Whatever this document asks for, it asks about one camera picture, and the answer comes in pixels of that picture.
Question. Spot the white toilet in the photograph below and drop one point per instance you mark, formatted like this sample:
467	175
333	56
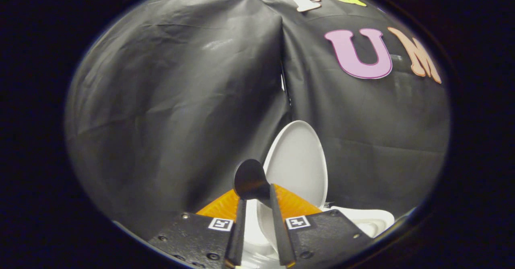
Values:
374	216

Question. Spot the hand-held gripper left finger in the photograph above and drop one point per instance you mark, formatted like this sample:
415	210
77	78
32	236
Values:
237	237

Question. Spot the black backdrop cloth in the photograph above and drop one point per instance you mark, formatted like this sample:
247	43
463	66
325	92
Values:
181	100

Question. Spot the black lid pull tab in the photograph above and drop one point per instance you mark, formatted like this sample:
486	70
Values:
250	178

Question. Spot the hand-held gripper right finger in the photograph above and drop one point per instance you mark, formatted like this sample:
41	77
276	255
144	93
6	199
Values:
279	233

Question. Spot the white toilet lid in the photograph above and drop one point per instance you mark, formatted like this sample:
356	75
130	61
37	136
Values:
297	164

